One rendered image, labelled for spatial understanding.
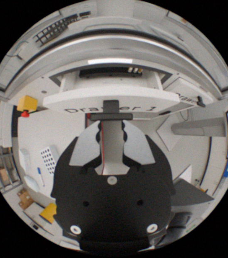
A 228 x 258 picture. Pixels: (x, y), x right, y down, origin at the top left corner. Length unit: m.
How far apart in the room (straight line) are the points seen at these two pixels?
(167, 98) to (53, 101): 0.21
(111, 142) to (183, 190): 0.94
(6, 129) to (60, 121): 0.60
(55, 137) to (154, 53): 0.41
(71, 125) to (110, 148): 0.81
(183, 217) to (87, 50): 0.68
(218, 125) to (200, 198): 0.64
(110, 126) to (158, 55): 0.97
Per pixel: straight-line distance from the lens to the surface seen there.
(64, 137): 0.34
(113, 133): 1.04
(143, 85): 0.26
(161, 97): 0.15
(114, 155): 1.09
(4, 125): 0.82
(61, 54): 0.16
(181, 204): 0.49
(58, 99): 0.16
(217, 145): 3.18
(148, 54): 0.16
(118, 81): 0.24
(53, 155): 0.36
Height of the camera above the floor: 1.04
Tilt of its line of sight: 88 degrees down
